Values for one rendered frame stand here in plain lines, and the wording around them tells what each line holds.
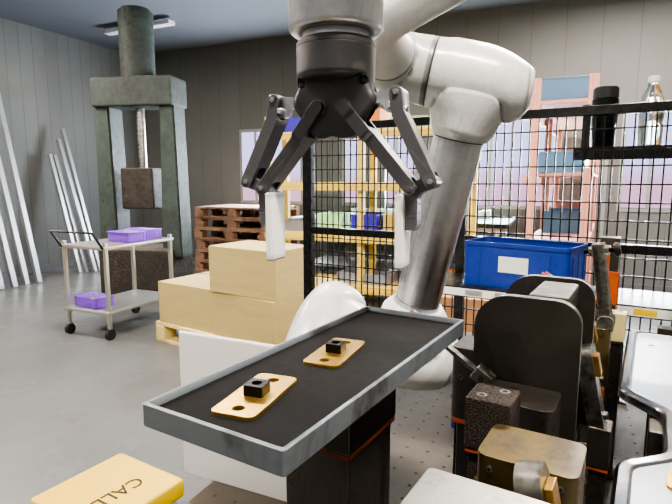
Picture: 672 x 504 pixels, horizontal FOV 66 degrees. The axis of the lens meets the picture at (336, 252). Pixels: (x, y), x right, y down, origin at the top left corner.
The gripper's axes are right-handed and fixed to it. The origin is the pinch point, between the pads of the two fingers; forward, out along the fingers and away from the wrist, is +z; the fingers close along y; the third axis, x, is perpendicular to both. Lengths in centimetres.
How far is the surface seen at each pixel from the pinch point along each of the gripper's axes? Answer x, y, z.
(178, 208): -424, 365, 24
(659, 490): -14.6, -32.3, 26.6
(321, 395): 10.0, -2.8, 10.6
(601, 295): -63, -30, 15
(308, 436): 17.4, -5.1, 10.2
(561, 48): -669, -26, -167
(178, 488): 24.6, 0.0, 11.0
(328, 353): 1.0, 0.4, 10.3
